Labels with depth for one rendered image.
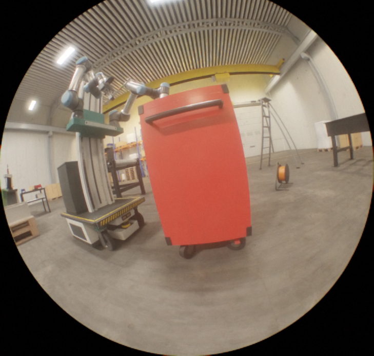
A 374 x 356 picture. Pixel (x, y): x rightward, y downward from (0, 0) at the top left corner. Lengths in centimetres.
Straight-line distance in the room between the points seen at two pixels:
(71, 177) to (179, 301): 131
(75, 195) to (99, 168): 40
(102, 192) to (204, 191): 113
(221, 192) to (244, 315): 57
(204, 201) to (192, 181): 11
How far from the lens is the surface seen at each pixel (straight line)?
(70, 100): 119
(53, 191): 1009
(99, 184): 145
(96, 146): 151
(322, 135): 688
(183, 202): 61
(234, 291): 69
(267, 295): 68
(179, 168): 58
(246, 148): 1139
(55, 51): 1008
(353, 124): 293
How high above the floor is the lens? 60
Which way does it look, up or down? 3 degrees down
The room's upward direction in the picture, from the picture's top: 11 degrees counter-clockwise
